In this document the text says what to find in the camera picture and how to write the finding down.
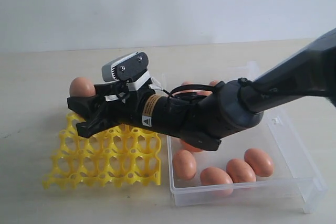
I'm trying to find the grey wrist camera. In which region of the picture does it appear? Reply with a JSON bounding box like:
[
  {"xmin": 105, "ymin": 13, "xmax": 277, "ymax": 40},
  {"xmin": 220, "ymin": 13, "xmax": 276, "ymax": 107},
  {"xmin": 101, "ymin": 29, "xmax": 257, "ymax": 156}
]
[{"xmin": 101, "ymin": 52, "xmax": 149, "ymax": 82}]

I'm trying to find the yellow plastic egg tray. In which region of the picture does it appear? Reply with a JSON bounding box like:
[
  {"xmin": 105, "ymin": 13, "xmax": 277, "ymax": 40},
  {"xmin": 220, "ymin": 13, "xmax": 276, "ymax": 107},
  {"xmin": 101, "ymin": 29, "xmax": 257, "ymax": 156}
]
[{"xmin": 43, "ymin": 112, "xmax": 162, "ymax": 189}]

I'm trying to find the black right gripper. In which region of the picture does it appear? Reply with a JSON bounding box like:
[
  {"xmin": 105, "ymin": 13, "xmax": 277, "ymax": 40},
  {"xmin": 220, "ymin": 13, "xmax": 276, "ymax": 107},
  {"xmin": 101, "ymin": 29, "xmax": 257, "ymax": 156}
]
[{"xmin": 67, "ymin": 83, "xmax": 189, "ymax": 138}]

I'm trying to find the clear plastic storage box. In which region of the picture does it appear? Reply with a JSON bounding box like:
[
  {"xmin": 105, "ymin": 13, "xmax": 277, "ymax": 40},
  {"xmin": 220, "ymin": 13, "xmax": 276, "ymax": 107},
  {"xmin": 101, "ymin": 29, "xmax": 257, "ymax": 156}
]
[{"xmin": 169, "ymin": 107, "xmax": 327, "ymax": 214}]

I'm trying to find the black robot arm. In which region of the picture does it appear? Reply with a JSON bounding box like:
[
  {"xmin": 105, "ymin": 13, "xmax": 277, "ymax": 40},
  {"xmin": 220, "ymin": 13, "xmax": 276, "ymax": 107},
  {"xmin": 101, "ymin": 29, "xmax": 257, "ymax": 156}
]
[{"xmin": 67, "ymin": 30, "xmax": 335, "ymax": 151}]

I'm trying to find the black cable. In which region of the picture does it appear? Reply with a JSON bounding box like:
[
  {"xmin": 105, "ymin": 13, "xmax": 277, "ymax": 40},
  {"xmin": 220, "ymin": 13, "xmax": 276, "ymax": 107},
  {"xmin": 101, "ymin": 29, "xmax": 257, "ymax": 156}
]
[{"xmin": 167, "ymin": 83, "xmax": 224, "ymax": 101}]

